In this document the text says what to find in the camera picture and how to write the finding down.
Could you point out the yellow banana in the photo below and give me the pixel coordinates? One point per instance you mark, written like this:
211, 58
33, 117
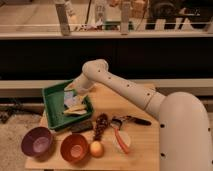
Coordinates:
77, 109

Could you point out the green plastic tray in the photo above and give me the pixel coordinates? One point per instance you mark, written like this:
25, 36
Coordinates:
53, 97

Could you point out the dark brown rectangular block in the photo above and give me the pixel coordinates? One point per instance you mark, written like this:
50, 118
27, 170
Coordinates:
81, 127

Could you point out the purple bowl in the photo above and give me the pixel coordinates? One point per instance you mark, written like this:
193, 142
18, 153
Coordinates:
36, 142

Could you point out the orange bowl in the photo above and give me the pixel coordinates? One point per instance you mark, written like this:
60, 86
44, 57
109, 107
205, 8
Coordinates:
74, 148

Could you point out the dark red grape bunch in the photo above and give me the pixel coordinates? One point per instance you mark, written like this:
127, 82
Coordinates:
102, 122

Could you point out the orange handled peeler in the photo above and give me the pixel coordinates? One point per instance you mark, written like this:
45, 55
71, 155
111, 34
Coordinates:
116, 125

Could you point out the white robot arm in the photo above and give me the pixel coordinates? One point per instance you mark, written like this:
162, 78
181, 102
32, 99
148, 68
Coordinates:
184, 133

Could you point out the black handled knife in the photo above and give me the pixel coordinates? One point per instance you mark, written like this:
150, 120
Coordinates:
136, 120

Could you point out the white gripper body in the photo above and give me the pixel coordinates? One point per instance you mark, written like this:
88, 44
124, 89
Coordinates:
82, 84

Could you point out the white crumpled cloth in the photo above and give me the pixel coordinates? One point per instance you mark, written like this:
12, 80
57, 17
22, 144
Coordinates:
71, 98

